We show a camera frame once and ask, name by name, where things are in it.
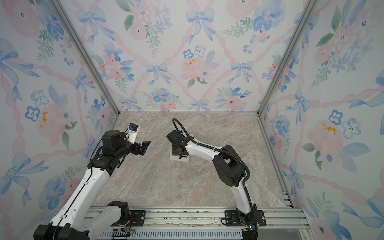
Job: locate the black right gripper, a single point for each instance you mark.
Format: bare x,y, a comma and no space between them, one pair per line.
174,152

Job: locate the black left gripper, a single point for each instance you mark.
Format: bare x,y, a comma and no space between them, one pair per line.
143,147

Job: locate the white shallow bin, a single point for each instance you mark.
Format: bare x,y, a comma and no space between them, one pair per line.
176,155

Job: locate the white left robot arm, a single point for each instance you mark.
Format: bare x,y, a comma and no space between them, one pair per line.
69,223

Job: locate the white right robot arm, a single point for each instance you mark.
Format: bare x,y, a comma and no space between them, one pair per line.
231,170

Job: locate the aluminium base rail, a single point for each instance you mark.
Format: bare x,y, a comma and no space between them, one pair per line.
211,223

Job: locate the aluminium corner frame post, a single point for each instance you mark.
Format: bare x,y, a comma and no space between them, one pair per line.
291,47

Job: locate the left aluminium corner post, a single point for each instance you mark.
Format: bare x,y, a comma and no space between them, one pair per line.
64,19

